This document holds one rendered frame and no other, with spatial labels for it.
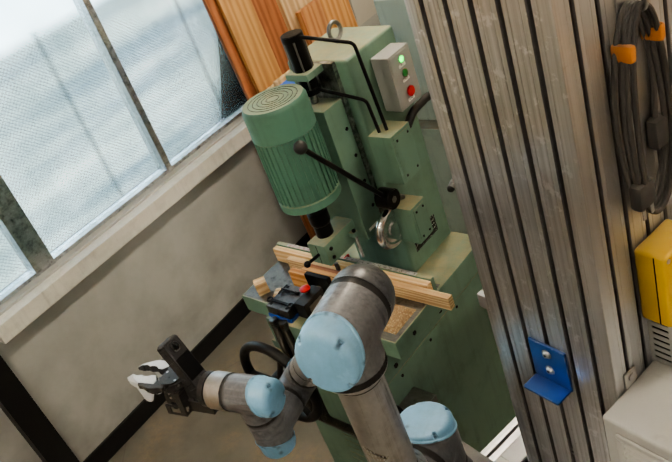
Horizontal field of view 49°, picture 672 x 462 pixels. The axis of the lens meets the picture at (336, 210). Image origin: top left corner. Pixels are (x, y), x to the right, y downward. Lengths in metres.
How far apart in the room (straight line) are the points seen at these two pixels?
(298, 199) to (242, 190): 1.75
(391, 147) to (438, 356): 0.67
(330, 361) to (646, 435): 0.47
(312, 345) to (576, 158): 0.48
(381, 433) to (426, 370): 0.95
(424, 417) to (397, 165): 0.75
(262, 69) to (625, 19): 2.69
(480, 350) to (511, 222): 1.39
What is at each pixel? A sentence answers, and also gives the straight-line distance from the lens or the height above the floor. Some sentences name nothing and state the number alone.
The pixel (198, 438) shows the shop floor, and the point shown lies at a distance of 3.33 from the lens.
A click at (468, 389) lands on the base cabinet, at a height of 0.38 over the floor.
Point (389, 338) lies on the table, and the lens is 1.95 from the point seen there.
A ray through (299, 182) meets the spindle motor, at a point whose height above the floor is 1.30.
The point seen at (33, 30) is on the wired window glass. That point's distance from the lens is 3.13.
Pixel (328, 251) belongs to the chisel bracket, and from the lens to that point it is 2.07.
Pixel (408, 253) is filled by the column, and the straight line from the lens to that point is 2.25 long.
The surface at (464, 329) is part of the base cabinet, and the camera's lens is 2.38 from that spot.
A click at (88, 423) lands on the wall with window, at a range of 3.39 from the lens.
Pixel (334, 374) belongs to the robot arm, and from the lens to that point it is 1.18.
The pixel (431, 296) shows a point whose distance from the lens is 1.98.
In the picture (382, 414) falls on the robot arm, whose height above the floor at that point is 1.25.
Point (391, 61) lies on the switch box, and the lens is 2.00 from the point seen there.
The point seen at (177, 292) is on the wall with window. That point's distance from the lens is 3.50.
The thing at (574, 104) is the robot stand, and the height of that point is 1.74.
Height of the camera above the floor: 2.17
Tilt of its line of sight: 30 degrees down
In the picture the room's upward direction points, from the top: 21 degrees counter-clockwise
